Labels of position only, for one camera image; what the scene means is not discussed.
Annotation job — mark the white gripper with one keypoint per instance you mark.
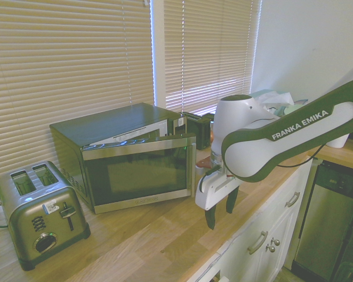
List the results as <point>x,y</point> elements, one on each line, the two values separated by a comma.
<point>211,189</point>

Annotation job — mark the white Franka Emika robot arm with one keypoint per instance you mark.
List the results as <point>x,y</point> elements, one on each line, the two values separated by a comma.
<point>282,138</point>

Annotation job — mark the stainless glass microwave door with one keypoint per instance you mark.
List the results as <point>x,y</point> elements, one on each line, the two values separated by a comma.
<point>135,176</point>

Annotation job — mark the black stainless microwave body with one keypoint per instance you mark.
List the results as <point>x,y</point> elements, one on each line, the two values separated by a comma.
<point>106,123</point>

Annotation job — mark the white kitchen cabinet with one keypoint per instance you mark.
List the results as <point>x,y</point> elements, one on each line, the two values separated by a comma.
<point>270,217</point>

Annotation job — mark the round silver cabinet knob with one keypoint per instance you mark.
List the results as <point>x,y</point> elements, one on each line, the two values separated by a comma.
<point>276,242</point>
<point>271,249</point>

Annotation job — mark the copper coloured utensil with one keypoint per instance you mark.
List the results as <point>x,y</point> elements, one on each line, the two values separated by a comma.
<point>212,132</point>

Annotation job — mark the small black countertop appliance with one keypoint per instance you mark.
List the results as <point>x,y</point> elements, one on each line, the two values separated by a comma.
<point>201,129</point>

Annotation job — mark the stainless steel dishwasher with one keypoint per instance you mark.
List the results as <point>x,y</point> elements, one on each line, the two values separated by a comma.
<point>323,220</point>

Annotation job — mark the white cup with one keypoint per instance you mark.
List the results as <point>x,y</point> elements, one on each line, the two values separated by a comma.
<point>337,141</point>

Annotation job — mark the narrow beige window blind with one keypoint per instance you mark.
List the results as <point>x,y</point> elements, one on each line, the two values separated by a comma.
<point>209,53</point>

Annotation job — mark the stainless two-slot toaster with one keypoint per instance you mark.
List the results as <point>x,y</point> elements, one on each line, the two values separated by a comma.
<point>44,214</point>

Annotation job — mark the wide beige window blind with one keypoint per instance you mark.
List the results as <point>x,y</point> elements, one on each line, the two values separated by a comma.
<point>61,58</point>

